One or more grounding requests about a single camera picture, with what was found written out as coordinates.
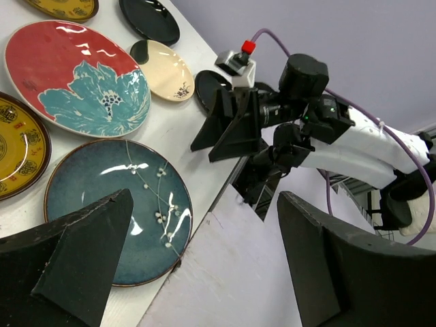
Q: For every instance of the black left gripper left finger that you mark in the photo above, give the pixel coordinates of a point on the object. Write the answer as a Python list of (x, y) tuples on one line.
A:
[(60, 273)]

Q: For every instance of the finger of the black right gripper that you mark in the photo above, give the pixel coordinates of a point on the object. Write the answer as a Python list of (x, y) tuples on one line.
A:
[(239, 122), (219, 126)]

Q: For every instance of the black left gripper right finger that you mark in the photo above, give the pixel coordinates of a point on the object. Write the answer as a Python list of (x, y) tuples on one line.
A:
[(345, 276)]

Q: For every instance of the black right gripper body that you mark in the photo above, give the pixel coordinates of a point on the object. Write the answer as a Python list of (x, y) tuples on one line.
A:
[(300, 110)]

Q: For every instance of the blue-green glazed plate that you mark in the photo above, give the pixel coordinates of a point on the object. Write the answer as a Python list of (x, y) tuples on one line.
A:
[(161, 221)]

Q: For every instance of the red plate with teal flower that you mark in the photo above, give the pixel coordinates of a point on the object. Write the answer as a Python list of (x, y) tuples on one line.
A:
[(77, 79)]

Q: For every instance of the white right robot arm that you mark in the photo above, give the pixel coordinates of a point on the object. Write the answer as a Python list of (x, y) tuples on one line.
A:
[(399, 165)]

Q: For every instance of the yellow patterned plate near bin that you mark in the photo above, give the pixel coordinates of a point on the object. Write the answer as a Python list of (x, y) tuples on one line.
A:
[(25, 147)]

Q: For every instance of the black plate near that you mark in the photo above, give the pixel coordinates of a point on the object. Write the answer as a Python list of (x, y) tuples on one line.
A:
[(207, 82)]

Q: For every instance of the cream and black plate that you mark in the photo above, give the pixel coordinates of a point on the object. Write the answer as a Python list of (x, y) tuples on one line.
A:
[(166, 72)]

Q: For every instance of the black plate far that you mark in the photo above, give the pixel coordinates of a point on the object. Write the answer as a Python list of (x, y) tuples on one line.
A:
[(151, 20)]

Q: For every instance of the yellow patterned plate far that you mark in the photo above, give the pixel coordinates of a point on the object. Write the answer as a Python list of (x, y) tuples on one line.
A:
[(71, 10)]

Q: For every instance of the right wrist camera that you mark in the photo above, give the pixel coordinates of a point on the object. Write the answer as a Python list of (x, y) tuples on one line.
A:
[(239, 65)]

